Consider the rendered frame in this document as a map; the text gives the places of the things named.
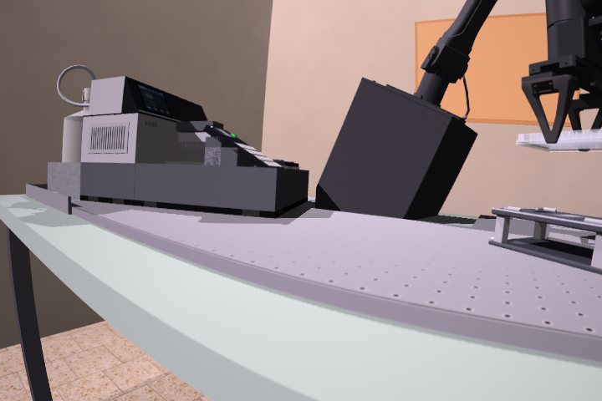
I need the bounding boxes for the grey curved hose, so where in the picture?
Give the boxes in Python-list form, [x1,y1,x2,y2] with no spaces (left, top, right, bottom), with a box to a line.
[57,65,95,107]

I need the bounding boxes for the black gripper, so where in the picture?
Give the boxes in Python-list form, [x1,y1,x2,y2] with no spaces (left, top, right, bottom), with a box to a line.
[522,20,602,144]

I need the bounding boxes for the white microplate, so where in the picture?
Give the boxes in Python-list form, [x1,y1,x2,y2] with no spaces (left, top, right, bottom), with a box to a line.
[516,129,602,152]

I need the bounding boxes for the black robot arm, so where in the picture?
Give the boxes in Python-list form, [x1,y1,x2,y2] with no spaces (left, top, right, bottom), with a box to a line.
[386,0,602,124]

